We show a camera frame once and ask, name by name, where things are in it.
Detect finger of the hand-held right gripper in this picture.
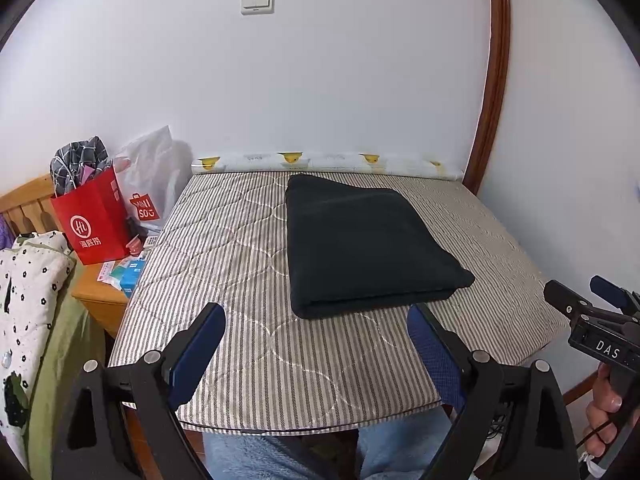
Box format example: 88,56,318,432
589,275,640,319
543,280,595,319

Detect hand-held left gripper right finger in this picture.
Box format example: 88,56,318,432
407,304,583,480

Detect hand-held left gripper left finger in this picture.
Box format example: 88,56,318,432
52,302,227,480

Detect black sweatshirt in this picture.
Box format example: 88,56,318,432
285,174,476,320

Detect person's right hand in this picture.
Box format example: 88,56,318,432
584,369,625,457

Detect wooden baseboard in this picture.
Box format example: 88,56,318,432
562,382,598,406

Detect person's blue jeans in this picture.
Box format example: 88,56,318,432
202,407,453,480

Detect striped quilted mattress pad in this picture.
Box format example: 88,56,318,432
107,170,571,433

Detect blue tissue pack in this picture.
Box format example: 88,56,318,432
120,258,147,292

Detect wooden nightstand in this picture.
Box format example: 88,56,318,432
71,252,148,338

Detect green bed sheet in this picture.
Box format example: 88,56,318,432
25,255,108,478

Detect red paper bag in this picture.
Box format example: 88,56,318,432
50,166,132,266

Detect white plastic shopping bag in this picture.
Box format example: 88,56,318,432
114,125,175,235

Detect duck print rolled pad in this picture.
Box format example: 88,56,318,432
191,150,465,181

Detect wooden headboard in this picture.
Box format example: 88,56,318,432
0,175,63,241

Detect plaid cloth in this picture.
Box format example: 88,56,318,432
50,136,110,198

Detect wooden door frame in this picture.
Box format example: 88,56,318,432
460,0,512,196

